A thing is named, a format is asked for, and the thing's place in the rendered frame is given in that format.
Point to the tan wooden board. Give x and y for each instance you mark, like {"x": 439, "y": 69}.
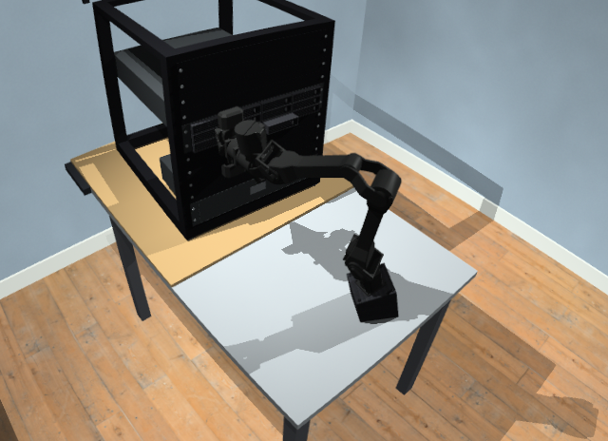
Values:
{"x": 143, "y": 220}

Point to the black rack frame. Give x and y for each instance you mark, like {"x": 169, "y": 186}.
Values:
{"x": 198, "y": 81}

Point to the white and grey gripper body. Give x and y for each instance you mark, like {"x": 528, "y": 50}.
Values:
{"x": 228, "y": 119}

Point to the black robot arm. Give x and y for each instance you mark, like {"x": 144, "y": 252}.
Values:
{"x": 361, "y": 258}

